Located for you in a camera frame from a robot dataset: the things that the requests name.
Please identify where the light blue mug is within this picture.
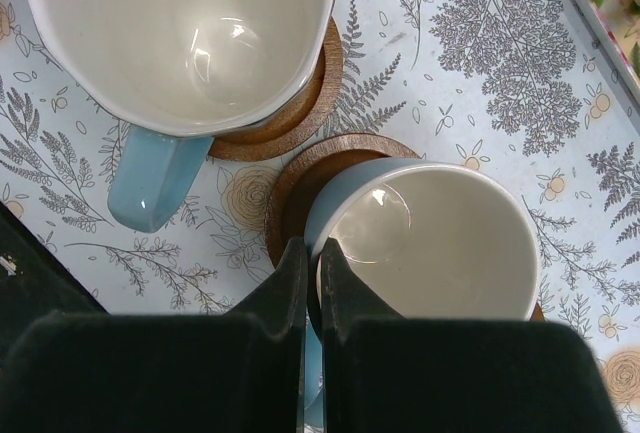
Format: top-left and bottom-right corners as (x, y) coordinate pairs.
(28, 0), (334, 233)

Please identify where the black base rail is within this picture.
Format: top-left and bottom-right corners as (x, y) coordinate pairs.
(0, 206), (105, 362)

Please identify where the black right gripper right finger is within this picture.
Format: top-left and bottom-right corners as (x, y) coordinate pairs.
(320, 239), (621, 432)

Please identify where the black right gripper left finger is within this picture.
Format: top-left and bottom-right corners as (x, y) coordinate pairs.
(1, 238), (308, 432)

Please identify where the blue mug with white interior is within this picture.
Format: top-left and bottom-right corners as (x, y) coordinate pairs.
(302, 160), (542, 424)

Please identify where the floral tablecloth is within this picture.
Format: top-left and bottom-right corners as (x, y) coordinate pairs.
(1, 0), (639, 432)

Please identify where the brown wooden coaster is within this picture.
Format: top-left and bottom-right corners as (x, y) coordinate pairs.
(265, 134), (543, 321)
(209, 21), (343, 162)

